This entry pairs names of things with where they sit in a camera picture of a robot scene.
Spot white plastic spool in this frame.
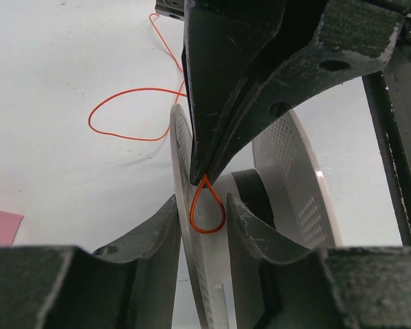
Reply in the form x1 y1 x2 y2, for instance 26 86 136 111
169 105 343 328

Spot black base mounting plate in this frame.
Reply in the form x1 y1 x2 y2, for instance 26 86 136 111
361 51 411 247

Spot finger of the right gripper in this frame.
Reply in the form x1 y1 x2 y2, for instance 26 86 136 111
205 1 408 180
182 1 286 185

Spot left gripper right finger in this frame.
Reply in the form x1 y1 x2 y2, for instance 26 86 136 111
227 195 411 328

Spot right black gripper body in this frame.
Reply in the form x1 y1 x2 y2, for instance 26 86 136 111
155 0 184 20

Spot pink plastic box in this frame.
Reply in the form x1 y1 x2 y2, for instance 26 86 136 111
0 211 24 246

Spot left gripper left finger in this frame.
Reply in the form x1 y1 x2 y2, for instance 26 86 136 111
0 197 181 328

